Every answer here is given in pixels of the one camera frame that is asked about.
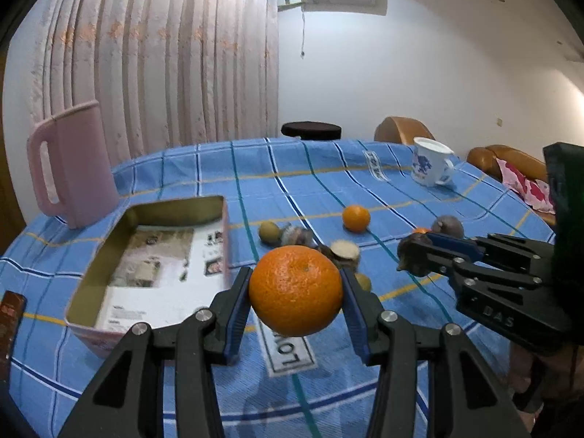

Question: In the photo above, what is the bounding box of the dark purple round fruit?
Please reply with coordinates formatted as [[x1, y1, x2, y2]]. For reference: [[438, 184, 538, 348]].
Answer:
[[431, 215, 464, 239]]

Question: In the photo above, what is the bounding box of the yellow-green longan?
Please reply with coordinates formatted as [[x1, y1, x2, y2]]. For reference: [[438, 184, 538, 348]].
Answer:
[[354, 272, 372, 292]]

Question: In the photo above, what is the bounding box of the cream topped cake roll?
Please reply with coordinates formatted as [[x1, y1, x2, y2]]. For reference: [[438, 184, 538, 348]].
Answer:
[[330, 239, 360, 271]]

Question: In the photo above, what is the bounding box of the large orange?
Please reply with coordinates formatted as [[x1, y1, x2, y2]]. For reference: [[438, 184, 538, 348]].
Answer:
[[249, 245, 343, 337]]

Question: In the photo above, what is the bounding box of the layered cake roll dark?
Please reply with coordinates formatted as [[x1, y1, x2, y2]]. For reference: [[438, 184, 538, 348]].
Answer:
[[280, 223, 315, 248]]

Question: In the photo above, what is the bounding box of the dark chocolate cake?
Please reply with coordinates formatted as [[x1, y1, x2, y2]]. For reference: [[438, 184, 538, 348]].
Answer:
[[315, 244, 338, 264]]

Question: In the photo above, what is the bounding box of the pink floral cloth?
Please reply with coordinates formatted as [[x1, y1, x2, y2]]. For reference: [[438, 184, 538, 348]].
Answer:
[[496, 158, 555, 215]]

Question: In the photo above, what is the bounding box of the orange mandarin middle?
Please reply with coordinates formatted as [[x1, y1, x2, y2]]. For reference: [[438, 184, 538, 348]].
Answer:
[[342, 205, 371, 233]]

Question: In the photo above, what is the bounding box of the brown leather sofa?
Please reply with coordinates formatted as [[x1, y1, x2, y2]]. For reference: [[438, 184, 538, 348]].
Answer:
[[466, 145, 555, 230]]

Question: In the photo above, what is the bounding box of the white mug blue print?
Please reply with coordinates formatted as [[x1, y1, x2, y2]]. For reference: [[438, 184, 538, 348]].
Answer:
[[412, 137, 454, 187]]

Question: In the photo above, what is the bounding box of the brown leather chair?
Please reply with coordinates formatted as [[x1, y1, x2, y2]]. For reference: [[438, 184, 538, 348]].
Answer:
[[374, 117, 434, 145]]

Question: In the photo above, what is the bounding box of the paper leaflet in tin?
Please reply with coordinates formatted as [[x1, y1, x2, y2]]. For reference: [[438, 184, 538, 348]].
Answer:
[[95, 219, 230, 334]]

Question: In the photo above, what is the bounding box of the pink metal tin box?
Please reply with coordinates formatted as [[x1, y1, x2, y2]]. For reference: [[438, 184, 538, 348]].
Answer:
[[65, 196, 232, 358]]

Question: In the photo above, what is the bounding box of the green-brown longan far left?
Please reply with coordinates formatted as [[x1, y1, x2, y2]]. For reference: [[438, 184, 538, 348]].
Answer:
[[258, 222, 281, 245]]

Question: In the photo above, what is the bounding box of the dark object left edge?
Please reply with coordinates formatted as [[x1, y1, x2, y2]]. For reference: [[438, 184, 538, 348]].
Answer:
[[0, 291, 27, 382]]

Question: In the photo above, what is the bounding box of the black round stool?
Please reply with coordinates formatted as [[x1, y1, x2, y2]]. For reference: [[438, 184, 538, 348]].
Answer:
[[280, 121, 342, 141]]

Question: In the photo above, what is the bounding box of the pink plastic pitcher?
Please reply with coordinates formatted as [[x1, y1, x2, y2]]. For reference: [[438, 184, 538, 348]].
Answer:
[[27, 100, 119, 230]]

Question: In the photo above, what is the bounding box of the pink patterned curtain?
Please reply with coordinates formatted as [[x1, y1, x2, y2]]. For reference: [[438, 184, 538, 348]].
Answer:
[[30, 0, 278, 164]]

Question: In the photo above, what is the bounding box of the green-lit camera box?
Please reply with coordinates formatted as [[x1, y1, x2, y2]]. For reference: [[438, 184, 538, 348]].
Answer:
[[543, 142, 584, 259]]

